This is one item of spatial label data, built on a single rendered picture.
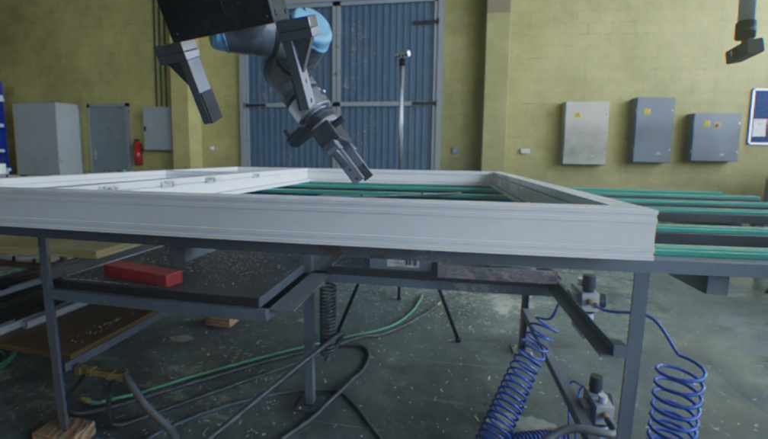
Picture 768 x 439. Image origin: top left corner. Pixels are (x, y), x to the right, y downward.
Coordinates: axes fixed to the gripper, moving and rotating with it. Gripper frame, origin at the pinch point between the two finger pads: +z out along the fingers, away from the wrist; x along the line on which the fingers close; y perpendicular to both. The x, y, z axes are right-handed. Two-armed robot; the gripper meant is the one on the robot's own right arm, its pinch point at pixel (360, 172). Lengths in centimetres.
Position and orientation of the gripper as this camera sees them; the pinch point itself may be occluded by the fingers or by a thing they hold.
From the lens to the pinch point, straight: 88.5
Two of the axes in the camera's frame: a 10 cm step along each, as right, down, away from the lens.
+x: 1.2, -1.1, 9.9
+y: 7.9, -5.9, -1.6
